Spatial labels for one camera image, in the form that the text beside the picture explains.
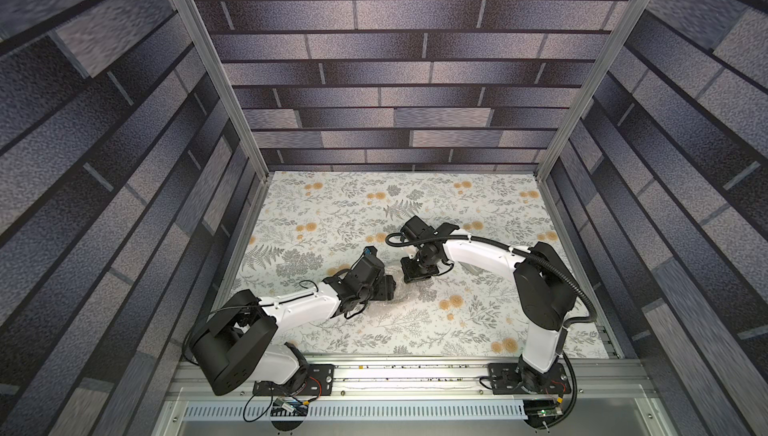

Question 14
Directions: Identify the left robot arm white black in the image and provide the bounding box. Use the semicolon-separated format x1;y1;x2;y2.
187;246;396;396

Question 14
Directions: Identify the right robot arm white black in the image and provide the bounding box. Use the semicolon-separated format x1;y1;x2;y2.
385;216;596;394

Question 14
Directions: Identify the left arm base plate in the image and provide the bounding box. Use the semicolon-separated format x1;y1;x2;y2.
252;364;336;397

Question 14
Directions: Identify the left circuit board with wires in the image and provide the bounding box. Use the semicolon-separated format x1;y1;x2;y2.
241;395;317;423

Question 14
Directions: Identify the circuit board with wires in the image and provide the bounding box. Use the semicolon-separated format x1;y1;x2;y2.
523;398;569;430
241;395;317;423

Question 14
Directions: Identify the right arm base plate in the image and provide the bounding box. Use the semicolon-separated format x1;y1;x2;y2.
487;362;573;396

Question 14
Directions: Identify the right circuit board with wires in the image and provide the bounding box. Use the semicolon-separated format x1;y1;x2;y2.
523;398;569;430

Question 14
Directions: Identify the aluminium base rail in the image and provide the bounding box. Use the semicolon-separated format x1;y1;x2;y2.
170;359;658;401

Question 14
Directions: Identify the left aluminium frame post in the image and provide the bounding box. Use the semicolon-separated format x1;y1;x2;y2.
171;0;269;182

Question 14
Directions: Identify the aluminium frame post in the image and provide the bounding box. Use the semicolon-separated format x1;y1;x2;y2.
171;0;269;182
535;0;650;183

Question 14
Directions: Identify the right aluminium frame post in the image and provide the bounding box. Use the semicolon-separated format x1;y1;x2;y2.
535;0;650;183

